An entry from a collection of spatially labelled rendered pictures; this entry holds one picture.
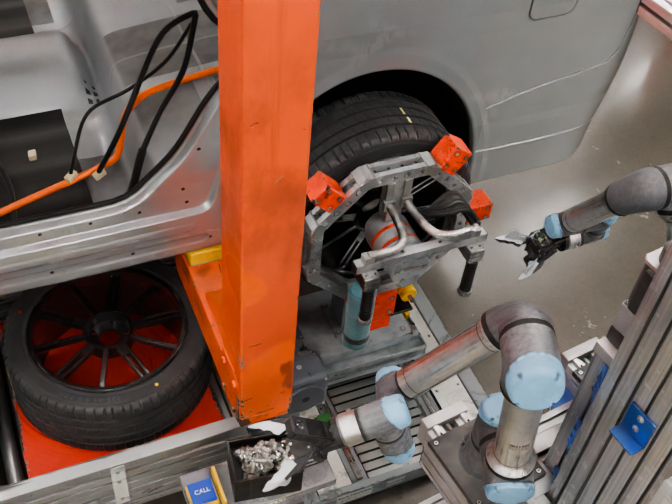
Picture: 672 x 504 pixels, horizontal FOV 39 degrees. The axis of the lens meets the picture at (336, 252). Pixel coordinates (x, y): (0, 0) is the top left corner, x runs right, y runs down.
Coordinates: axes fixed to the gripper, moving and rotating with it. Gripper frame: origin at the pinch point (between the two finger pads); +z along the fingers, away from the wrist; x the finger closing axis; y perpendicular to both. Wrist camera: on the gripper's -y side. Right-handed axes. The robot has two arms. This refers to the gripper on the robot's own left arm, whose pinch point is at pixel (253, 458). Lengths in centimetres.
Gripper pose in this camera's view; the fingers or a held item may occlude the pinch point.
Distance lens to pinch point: 212.1
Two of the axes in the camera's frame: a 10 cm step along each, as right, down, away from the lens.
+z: -9.3, 3.5, 0.8
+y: 2.5, 4.6, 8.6
